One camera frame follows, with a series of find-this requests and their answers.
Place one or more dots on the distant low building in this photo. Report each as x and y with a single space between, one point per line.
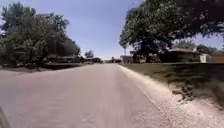
93 60

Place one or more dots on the small distant tree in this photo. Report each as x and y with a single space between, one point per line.
89 54

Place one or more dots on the grass lawn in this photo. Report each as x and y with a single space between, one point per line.
156 70

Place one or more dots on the grey asphalt road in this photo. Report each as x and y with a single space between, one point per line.
76 96

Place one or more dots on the large spreading tree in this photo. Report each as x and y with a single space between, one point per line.
153 26

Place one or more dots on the low house behind tree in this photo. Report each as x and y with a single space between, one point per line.
183 55

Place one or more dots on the pale concrete kerb strip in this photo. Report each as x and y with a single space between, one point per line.
176 106

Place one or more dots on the row of green trees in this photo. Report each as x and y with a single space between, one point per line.
30 36

